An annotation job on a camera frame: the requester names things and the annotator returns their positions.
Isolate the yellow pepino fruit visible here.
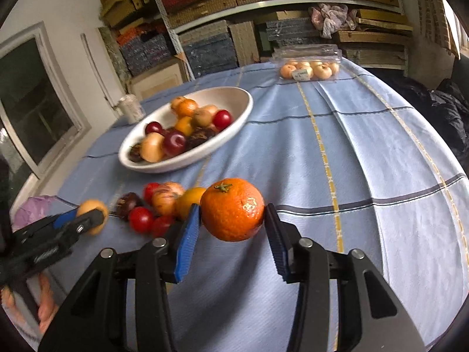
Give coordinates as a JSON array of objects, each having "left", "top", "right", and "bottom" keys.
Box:
[{"left": 76, "top": 199, "right": 109, "bottom": 235}]

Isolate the orange striped apple fruit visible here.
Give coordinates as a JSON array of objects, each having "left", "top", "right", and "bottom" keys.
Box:
[{"left": 152, "top": 181, "right": 185, "bottom": 216}]

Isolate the striped yellow pepino melon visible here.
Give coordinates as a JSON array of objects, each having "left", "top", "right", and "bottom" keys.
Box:
[{"left": 140, "top": 133, "right": 164, "bottom": 163}]

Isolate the dark red plum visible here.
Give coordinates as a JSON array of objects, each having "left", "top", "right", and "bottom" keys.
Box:
[{"left": 162, "top": 130, "right": 186, "bottom": 157}]

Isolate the dark patterned passion fruit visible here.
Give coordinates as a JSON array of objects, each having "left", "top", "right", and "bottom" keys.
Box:
[{"left": 185, "top": 128, "right": 217, "bottom": 151}]

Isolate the pale striped fruit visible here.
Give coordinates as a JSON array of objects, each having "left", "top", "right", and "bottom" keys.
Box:
[{"left": 170, "top": 96, "right": 186, "bottom": 114}]

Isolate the large orange mandarin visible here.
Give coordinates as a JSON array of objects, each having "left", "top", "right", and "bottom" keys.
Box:
[{"left": 200, "top": 178, "right": 265, "bottom": 242}]

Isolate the small red cherry tomato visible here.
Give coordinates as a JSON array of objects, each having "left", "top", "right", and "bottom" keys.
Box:
[{"left": 212, "top": 110, "right": 233, "bottom": 132}]

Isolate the person left hand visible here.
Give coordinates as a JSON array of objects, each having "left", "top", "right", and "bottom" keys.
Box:
[{"left": 1, "top": 273, "right": 58, "bottom": 337}]

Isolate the pink cloth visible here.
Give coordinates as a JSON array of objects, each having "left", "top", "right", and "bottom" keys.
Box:
[{"left": 12, "top": 195, "right": 54, "bottom": 231}]

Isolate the framed picture leaning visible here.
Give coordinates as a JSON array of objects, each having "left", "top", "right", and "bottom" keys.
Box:
[{"left": 126, "top": 57, "right": 188, "bottom": 101}]

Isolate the white oval plate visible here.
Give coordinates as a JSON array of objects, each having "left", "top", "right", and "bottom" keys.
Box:
[{"left": 118, "top": 87, "right": 254, "bottom": 173}]

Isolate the dark clothes pile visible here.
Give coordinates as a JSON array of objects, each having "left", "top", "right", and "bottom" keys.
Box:
[{"left": 371, "top": 69, "right": 468, "bottom": 172}]

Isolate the metal storage shelf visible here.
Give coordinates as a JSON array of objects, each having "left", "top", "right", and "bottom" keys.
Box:
[{"left": 155, "top": 0, "right": 407, "bottom": 80}]

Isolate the clear plastic fruit punnet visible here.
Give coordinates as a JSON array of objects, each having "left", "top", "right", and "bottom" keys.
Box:
[{"left": 270, "top": 44, "right": 342, "bottom": 82}]

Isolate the pink plastic bag on shelf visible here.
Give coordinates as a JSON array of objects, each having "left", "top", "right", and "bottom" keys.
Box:
[{"left": 310, "top": 3, "right": 358, "bottom": 39}]

